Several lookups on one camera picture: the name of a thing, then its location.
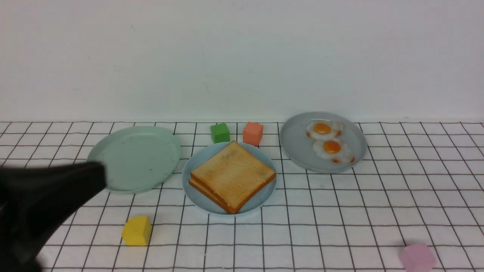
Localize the toast slice top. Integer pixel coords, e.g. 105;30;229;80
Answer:
188;141;276;215

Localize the toast slice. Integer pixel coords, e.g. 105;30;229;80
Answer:
188;141;276;215
188;178;230;215

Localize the toast slice bottom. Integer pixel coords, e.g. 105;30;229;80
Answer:
188;178;230;215

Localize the orange foam cube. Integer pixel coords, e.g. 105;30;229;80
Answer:
242;122;264;146

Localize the green foam cube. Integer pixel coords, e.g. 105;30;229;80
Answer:
210;123;231;144

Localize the light blue plate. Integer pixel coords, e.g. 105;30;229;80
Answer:
183;141;277;215

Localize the grey plate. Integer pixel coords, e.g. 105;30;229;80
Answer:
279;111;368;174

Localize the fried egg back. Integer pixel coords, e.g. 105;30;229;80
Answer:
306;119;345;141

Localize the fried egg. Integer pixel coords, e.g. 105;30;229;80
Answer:
312;138;355;164
306;119;345;141

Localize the fried egg middle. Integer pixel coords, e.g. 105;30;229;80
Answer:
312;138;355;164

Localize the mint green plate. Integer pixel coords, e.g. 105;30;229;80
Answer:
87;126;181;193

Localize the yellow foam cube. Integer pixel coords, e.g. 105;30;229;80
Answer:
122;216;152;246

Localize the checkered white tablecloth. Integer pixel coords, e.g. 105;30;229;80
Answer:
0;121;484;272

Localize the pink foam cube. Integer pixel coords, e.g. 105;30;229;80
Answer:
398;243;437;272

